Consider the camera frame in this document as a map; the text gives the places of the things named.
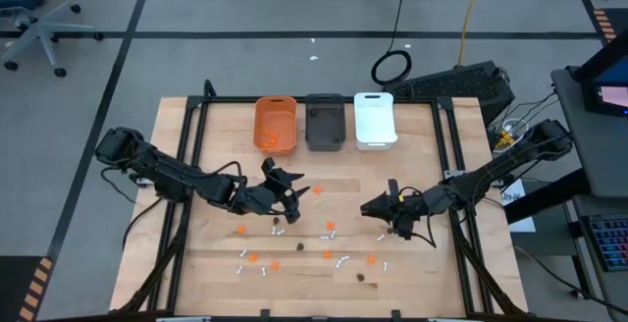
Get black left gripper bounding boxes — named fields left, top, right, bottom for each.
left=230, top=157, right=312, bottom=225

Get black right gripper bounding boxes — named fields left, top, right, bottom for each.
left=360, top=179, right=436, bottom=241

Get dark grey plastic bin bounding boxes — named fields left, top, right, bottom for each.
left=304, top=92, right=347, bottom=152

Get orange plastic bin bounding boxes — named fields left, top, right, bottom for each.
left=253, top=95, right=298, bottom=157

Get white plastic bin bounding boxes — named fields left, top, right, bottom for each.
left=353, top=91, right=399, bottom=152

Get power strip yellow plugs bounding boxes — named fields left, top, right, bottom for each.
left=492, top=117, right=531, bottom=154

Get black computer tower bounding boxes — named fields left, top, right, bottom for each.
left=382, top=60, right=516, bottom=127

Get white paper sheet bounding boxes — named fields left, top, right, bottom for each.
left=499, top=191, right=537, bottom=234

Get black desk support beam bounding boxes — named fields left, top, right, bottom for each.
left=503, top=167, right=593, bottom=226

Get grey keyboard shelf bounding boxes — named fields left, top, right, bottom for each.
left=568, top=194, right=628, bottom=322

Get grey desk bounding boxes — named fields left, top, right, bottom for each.
left=549, top=65, right=628, bottom=200

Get backlit computer keyboard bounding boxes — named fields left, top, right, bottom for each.
left=581, top=213, right=628, bottom=273

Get black computer monitor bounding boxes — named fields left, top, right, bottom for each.
left=573, top=29, right=628, bottom=118

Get black hazard striped mat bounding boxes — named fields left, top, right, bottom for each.
left=0, top=255, right=55, bottom=322
left=591, top=7, right=628, bottom=46

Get office chair base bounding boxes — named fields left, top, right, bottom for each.
left=0, top=0, right=105, bottom=79

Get black aluminium table frame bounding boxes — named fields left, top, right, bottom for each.
left=115, top=79, right=526, bottom=319

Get black coiled cable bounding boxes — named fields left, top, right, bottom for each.
left=370, top=0, right=413, bottom=86

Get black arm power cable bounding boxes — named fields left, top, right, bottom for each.
left=100, top=167, right=166, bottom=252

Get long yellow cable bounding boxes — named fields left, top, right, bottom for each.
left=456, top=0, right=488, bottom=68

